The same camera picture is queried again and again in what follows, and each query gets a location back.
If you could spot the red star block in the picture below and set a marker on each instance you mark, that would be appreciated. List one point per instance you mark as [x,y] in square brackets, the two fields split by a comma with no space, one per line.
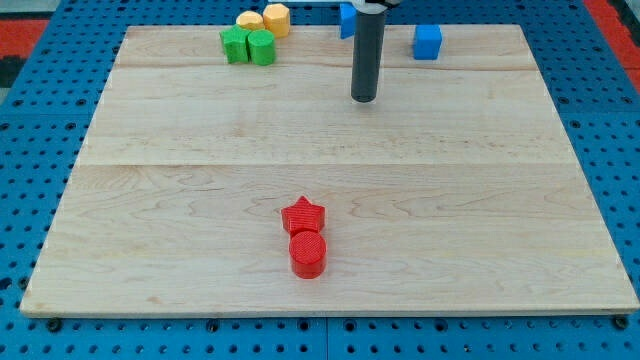
[303,216]

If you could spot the red circle block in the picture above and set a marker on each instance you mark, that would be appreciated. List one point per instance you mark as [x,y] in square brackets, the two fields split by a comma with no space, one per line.
[307,250]

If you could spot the green circle block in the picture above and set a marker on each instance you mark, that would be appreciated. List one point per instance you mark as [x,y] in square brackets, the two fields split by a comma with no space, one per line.
[262,47]

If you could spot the green star block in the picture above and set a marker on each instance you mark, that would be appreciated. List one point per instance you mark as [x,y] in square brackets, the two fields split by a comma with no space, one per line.
[234,44]

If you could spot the light wooden board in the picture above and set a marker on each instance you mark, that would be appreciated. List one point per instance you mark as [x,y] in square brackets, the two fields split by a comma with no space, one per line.
[456,192]

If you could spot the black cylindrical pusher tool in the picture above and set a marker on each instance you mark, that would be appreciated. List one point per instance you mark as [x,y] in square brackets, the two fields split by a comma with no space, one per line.
[366,59]

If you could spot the yellow hexagon block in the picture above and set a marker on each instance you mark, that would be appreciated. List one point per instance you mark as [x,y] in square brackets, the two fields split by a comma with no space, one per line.
[277,19]

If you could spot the blue block behind tool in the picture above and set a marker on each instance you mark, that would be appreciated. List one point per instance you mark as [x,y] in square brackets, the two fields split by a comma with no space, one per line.
[347,17]

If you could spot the yellow half-round block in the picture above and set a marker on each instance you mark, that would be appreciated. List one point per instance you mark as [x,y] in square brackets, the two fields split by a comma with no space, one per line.
[250,20]

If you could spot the blue cube block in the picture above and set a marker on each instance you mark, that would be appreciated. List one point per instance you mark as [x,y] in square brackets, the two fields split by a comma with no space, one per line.
[427,42]

